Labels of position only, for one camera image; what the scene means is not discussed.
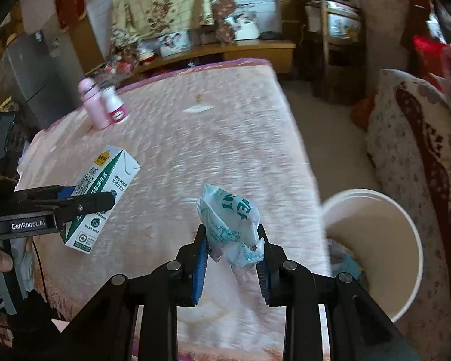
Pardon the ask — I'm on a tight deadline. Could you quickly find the framed photo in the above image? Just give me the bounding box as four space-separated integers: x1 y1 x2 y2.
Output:
158 31 191 57

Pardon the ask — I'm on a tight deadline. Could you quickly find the white pill bottle pink label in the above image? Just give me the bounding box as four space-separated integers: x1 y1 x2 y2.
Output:
103 86 128 124

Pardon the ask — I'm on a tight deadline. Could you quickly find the red cushion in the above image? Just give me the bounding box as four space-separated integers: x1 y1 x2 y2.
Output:
413 35 447 77

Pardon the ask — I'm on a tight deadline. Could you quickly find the white plastic trash bucket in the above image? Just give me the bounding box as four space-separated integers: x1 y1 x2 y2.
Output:
323 189 424 322

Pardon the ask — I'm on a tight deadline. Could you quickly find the pink water bottle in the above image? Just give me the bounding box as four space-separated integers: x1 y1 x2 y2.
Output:
78 77 111 131

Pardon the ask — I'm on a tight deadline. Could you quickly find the wooden sideboard cabinet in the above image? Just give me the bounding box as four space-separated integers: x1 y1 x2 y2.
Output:
104 39 296 88

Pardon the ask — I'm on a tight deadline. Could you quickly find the teal plastic bag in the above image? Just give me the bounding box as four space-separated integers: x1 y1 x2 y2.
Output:
328 239 367 282

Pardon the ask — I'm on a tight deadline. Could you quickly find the white green plastic wrapper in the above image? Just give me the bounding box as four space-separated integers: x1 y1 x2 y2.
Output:
196 184 265 268

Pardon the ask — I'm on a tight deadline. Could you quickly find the white green milk carton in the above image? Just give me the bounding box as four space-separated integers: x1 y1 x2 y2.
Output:
62 145 140 253

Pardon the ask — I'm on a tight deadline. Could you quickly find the gloved hand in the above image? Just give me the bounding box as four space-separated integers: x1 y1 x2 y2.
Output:
0 237 35 309

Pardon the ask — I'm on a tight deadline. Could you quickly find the floral yellow hanging cloth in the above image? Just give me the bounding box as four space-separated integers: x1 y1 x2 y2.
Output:
111 0 214 47

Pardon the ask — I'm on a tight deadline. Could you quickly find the white kettle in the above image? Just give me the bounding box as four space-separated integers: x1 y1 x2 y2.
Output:
225 11 260 41

